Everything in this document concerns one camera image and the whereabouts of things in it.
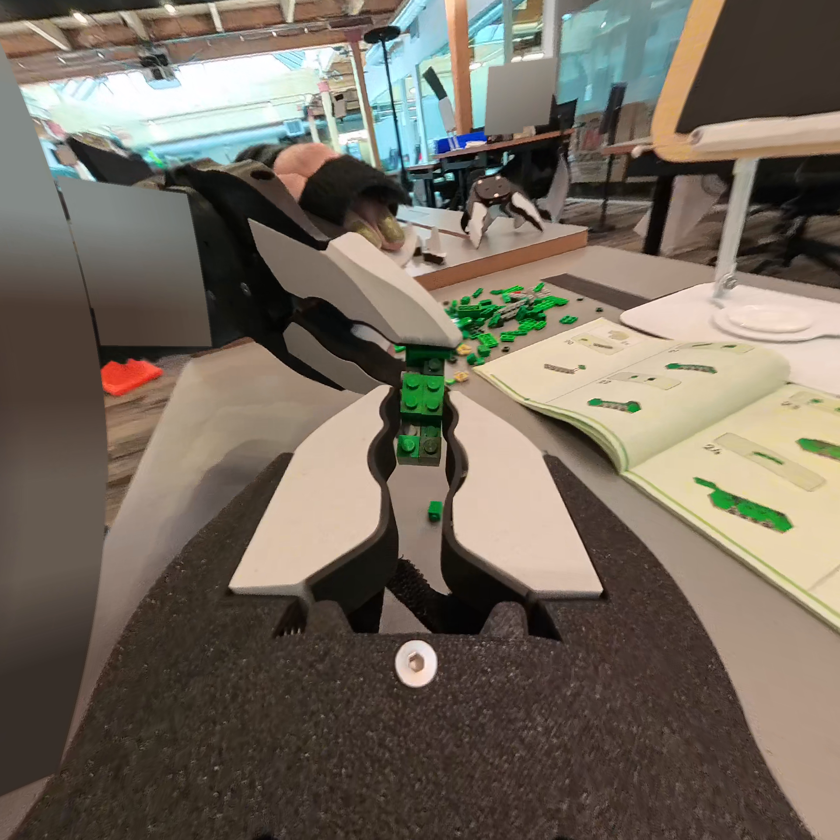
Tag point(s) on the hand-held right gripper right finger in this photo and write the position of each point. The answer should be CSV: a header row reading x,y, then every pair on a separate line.
x,y
512,512

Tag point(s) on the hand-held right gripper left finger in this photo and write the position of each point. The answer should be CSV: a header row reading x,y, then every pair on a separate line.
x,y
328,499

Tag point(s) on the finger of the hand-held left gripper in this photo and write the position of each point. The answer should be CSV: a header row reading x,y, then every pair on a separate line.
x,y
367,289
321,358

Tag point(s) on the green toy brick assembly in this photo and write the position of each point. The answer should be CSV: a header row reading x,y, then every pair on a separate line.
x,y
421,400

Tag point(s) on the background wooden desk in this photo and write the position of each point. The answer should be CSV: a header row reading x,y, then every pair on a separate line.
x,y
499,144

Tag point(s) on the person's left hand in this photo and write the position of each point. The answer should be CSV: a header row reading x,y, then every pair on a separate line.
x,y
334,184

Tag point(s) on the small green toy brick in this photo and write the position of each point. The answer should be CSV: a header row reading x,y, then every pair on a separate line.
x,y
435,511

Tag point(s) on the small white brown block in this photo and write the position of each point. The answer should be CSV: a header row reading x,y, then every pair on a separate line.
x,y
433,246

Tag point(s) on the pile of green toy bricks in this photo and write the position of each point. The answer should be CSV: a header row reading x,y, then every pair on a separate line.
x,y
505,315

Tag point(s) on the wooden platform board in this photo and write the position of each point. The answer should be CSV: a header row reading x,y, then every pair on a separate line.
x,y
512,253

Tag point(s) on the orange plastic object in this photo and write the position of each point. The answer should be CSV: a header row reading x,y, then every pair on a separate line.
x,y
130,377

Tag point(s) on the black and white gripper device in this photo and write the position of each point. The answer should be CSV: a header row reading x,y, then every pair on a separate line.
x,y
499,200

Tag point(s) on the blue storage bin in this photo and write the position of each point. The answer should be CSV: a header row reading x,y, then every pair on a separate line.
x,y
463,141

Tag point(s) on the open instruction booklet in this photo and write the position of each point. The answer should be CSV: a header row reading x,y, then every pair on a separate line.
x,y
682,426

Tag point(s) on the black floor lamp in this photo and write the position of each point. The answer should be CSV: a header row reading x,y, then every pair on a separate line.
x,y
392,98

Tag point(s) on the grey panel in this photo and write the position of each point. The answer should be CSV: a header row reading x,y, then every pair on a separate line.
x,y
46,394

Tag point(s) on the grey computer monitor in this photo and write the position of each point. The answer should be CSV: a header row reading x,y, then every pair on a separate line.
x,y
520,95

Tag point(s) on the white stand with round base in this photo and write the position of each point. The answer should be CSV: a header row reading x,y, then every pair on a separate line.
x,y
735,308

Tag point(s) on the wooden framed board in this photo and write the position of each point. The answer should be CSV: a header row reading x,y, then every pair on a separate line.
x,y
754,65

